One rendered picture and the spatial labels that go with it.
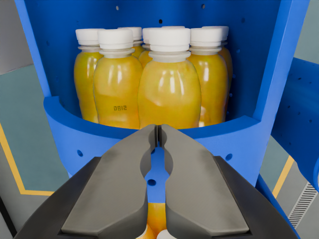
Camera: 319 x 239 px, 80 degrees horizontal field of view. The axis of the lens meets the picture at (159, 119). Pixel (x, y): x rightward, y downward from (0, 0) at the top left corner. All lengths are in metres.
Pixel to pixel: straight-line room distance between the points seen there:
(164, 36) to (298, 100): 0.49
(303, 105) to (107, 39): 0.50
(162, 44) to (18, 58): 0.43
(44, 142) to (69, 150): 1.72
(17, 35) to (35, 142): 1.46
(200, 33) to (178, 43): 0.06
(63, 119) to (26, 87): 1.55
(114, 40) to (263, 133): 0.17
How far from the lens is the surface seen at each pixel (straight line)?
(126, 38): 0.23
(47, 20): 0.29
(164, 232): 0.39
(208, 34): 0.24
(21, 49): 0.58
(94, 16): 0.36
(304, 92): 0.63
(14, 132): 2.00
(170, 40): 0.18
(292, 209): 2.58
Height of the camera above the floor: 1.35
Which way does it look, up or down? 63 degrees down
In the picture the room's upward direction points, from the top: 178 degrees counter-clockwise
